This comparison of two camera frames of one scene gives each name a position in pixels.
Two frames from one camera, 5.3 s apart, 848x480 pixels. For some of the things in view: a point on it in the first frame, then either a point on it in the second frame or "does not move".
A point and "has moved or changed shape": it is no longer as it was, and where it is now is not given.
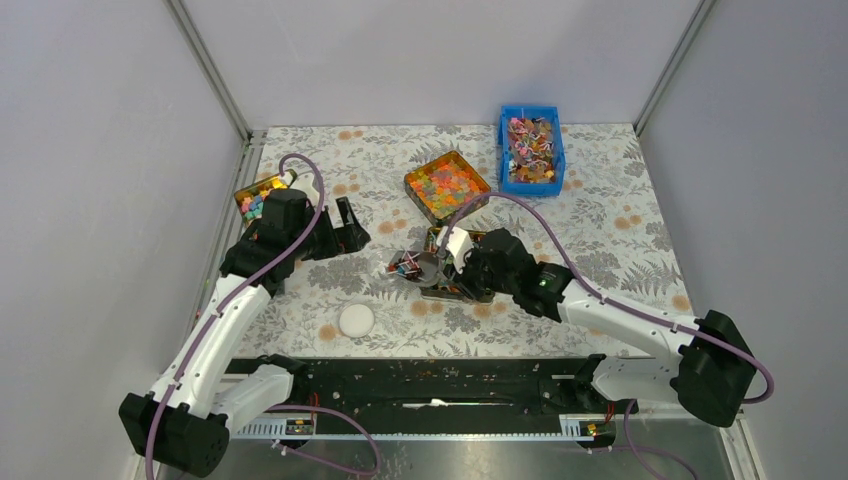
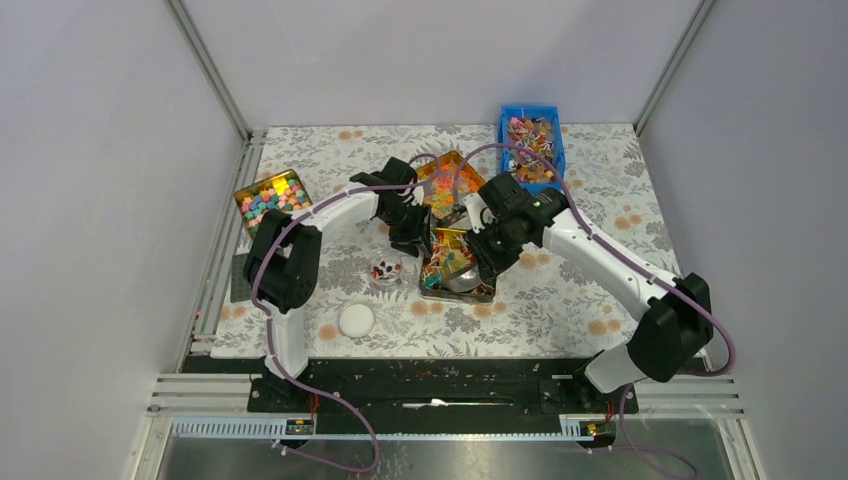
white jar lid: x=356 y=320 does not move
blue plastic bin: x=531 y=153 does not move
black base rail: x=457 y=390 does not move
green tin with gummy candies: x=445 y=185 does not move
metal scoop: x=420 y=267 has moved or changed shape
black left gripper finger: x=351 y=238 → x=406 y=238
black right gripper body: x=476 y=276 → x=496 y=245
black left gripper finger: x=350 y=221 → x=423 y=245
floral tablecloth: x=461 y=220 does not move
